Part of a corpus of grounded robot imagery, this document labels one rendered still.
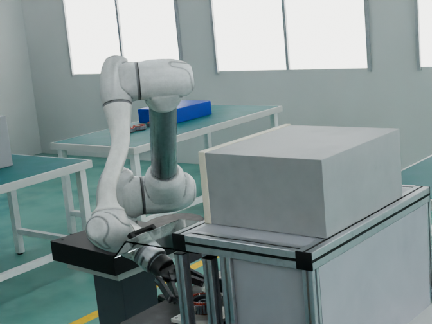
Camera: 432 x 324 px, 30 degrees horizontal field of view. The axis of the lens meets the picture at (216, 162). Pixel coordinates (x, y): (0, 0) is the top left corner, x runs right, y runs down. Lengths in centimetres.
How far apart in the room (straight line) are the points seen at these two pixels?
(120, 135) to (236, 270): 79
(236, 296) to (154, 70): 95
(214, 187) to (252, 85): 590
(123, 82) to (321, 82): 501
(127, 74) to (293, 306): 110
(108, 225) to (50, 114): 788
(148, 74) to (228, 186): 71
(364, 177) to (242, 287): 44
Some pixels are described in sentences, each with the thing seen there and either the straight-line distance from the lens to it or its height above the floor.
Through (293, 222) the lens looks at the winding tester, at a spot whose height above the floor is 115.
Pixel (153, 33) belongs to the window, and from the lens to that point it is 883.
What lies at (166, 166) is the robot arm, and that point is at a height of 112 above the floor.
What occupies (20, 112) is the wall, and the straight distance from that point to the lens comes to 1031.
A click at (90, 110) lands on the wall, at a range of 970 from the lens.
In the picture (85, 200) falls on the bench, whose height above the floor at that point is 48.
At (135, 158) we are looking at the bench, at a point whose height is 66.
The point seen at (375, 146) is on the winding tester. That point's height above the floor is 129.
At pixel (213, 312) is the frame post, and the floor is 90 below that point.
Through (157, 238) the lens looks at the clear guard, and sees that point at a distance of 233.
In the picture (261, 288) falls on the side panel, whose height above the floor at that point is 100.
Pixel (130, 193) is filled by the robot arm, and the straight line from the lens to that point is 318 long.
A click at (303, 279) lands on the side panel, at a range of 197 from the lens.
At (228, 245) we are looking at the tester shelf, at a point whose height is 110.
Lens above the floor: 172
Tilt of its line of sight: 11 degrees down
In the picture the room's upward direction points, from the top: 5 degrees counter-clockwise
